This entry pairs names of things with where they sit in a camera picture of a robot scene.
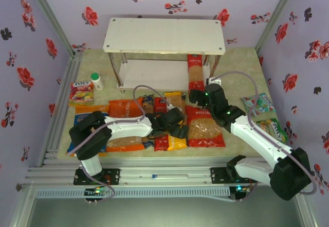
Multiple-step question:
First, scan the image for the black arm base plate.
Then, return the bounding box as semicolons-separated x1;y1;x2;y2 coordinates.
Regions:
74;168;121;186
210;167;258;186

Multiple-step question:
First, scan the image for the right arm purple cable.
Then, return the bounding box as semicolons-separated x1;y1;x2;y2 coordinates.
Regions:
212;71;317;202

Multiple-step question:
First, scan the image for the green yellow candy bag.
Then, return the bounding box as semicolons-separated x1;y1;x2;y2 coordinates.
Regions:
255;118;288;145

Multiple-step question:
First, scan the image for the aluminium side rail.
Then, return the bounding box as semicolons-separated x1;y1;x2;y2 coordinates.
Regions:
38;51;84;167

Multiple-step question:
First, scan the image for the navy MoliPasta spaghetti pack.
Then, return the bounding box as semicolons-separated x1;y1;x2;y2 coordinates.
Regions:
142;94;156;150

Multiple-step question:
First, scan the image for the aluminium cross rail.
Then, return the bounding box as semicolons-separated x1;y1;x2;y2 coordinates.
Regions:
24;157;305;186

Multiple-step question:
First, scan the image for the white slotted cable duct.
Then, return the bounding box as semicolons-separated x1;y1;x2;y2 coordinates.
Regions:
34;187;231;200

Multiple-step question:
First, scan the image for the orange Pastatime macaroni bag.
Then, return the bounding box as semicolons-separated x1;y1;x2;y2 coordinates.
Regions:
105;98;146;152

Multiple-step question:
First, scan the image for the red yellow fruit candy bag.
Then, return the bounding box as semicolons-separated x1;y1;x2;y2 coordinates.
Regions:
68;82;95;107

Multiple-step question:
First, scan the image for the aluminium corner post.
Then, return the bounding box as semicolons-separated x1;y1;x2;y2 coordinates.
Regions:
255;0;301;55
24;0;78;58

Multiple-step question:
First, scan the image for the green white mint candy bag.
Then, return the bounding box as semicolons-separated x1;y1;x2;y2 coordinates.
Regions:
241;92;276;117

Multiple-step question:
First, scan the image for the yellow Pastatime spaghetti pack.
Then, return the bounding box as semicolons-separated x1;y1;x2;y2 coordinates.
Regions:
163;91;188;151

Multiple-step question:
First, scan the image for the white two-tier shelf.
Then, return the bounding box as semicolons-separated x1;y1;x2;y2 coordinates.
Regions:
102;18;226;94

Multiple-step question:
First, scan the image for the large red macaroni bag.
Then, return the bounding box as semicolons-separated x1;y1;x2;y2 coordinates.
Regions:
185;105;226;148

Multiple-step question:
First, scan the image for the white bottle green cap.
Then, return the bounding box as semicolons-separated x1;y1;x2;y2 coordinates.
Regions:
90;72;105;91

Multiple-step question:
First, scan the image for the blue and orange pasta bag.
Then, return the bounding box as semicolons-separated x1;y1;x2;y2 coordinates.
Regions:
66;105;111;158

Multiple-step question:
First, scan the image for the red spaghetti pack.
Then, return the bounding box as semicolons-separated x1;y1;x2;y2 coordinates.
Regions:
187;54;207;97
153;97;169;152

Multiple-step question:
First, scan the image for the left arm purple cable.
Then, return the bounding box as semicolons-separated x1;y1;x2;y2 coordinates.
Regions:
66;84;173;204

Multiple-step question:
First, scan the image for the controller board green light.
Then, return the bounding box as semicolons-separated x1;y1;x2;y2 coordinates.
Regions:
230;184;252;202
84;185;110;204

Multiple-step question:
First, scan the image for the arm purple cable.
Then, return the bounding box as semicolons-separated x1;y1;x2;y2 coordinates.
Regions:
212;71;317;202
66;84;173;204

